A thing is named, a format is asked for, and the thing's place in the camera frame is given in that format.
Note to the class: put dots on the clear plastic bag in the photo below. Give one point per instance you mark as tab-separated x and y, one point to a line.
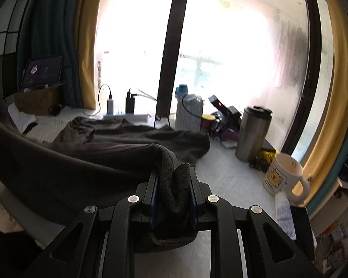
194	98

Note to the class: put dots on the white shelf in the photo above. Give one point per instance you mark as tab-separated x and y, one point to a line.
342	197

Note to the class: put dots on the white perforated basket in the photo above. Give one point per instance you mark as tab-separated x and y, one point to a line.
188	120

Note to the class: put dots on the white cloth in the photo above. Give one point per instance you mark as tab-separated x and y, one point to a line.
23	118

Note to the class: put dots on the black charger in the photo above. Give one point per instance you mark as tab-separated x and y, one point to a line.
130	105

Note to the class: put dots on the black tablet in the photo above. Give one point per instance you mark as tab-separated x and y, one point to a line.
43	71

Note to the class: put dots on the dark grey t-shirt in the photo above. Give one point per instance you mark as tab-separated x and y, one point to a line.
104	156

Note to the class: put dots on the white tube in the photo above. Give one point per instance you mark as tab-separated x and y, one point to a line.
285	214

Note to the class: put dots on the purple item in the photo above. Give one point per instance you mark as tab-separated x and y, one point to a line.
230	134

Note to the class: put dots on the white bear print mug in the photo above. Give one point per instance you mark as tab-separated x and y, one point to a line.
281	176

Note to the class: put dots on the yellow curtain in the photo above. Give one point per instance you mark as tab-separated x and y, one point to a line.
88	49
336	78

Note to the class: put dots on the jar with yellow lid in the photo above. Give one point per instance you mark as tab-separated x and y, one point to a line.
208	123

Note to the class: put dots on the black earphones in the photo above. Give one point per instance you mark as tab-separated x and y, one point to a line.
54	110

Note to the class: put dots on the yellow packet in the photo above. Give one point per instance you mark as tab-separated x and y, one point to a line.
268	155

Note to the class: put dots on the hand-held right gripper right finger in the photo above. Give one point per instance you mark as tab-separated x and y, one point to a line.
193	208

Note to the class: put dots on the steel tumbler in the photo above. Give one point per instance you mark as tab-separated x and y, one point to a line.
249	139

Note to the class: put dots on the dark window post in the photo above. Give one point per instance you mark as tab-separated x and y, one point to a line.
171	49

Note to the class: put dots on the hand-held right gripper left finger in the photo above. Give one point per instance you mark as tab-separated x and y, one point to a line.
153	208

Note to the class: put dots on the dark window frame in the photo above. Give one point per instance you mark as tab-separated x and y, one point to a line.
310	63

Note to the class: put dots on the black device with red light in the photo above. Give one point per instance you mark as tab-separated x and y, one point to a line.
232	113

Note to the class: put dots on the brown cardboard box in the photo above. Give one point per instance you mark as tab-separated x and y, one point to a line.
34	101

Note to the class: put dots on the white power strip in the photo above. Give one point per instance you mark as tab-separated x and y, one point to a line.
139	117

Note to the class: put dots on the white charger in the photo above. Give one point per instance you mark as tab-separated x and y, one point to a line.
110	107

